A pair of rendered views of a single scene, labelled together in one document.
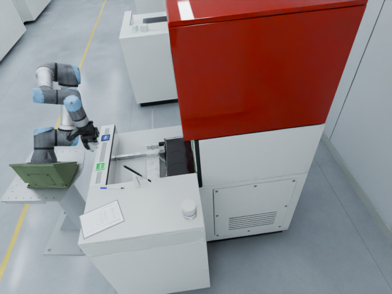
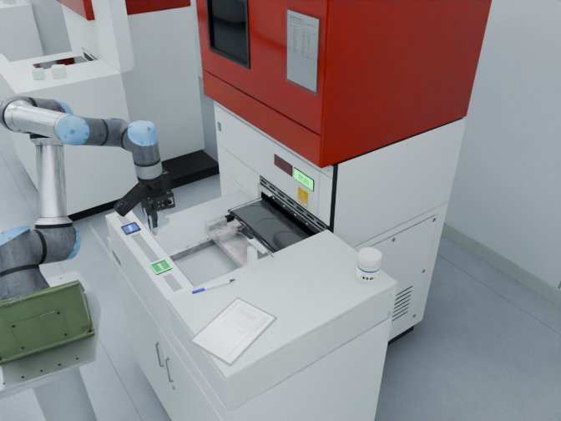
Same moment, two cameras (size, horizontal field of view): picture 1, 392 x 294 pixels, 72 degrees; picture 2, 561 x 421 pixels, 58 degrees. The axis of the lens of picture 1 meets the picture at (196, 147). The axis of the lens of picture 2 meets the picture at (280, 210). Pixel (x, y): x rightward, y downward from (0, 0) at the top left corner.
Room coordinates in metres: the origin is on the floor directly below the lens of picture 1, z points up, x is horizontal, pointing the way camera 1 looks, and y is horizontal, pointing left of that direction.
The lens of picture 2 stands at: (-0.15, 0.94, 2.03)
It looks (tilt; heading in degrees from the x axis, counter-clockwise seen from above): 34 degrees down; 328
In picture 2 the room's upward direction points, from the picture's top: straight up
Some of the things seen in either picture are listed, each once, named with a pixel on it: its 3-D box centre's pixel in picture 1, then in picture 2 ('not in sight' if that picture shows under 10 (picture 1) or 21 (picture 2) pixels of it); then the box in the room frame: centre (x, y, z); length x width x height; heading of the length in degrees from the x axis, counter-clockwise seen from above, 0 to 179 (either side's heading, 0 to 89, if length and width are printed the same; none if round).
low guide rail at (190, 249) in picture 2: (153, 153); (218, 238); (1.32, 0.30, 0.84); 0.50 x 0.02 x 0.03; 93
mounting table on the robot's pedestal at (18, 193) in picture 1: (52, 179); (33, 341); (1.24, 1.02, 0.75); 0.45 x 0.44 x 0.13; 84
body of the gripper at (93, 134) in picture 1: (87, 131); (154, 190); (1.12, 0.57, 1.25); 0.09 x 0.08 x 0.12; 93
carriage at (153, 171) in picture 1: (153, 164); (237, 249); (1.18, 0.29, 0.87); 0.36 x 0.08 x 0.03; 3
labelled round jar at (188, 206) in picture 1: (189, 210); (368, 266); (0.72, 0.06, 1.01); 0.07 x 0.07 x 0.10
